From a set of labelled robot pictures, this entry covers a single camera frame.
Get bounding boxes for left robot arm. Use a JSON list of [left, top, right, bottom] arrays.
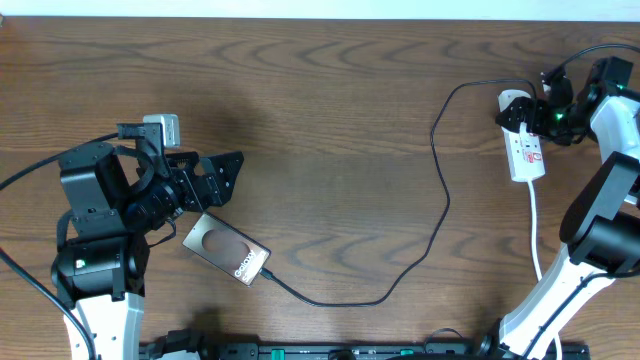
[[51, 139, 244, 359]]

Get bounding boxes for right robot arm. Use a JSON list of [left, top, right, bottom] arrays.
[[477, 56, 639, 359]]

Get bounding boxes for black charging cable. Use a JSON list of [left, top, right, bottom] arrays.
[[259, 78, 539, 308]]

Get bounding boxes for white charger plug adapter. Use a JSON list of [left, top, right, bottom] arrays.
[[498, 89, 530, 112]]

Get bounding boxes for white power strip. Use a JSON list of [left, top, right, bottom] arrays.
[[502, 123, 545, 183]]

